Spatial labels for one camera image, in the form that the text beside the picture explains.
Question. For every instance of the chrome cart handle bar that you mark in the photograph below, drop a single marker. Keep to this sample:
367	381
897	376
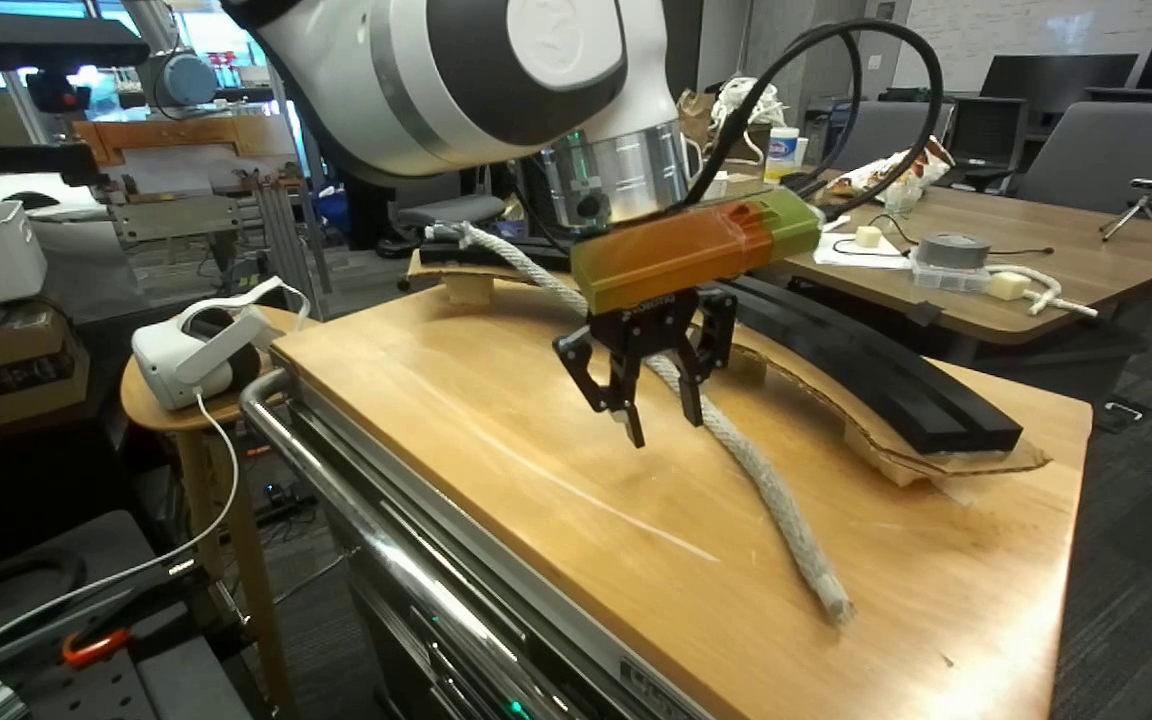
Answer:
451	657

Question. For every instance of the grey office chair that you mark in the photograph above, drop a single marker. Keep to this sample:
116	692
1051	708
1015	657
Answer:
1093	156

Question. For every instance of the chips snack bag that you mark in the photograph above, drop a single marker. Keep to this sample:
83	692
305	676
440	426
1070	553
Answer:
897	178

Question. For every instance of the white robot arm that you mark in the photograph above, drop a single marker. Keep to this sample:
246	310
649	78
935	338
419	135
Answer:
408	90

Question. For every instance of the metal cart body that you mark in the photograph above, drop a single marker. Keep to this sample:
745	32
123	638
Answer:
580	655

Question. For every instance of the long wooden office table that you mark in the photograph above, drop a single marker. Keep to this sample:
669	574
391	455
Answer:
1060	245

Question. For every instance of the curved black board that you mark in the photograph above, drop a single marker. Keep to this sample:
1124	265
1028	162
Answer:
683	293

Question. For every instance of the orange green wrist camera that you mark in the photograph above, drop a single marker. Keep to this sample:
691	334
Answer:
691	248

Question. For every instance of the grey duct tape roll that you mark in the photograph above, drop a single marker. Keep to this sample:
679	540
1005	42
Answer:
959	255

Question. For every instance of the orange clamp handle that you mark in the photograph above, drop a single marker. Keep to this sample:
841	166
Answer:
87	655

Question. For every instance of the brown cardboard sheet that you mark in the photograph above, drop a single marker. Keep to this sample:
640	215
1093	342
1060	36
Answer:
921	463

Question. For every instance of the white VR headset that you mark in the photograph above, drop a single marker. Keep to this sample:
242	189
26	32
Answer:
214	344

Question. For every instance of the round wooden stool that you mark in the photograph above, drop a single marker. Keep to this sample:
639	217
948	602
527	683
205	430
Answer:
223	504

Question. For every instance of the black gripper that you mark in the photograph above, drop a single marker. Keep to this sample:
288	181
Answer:
607	355

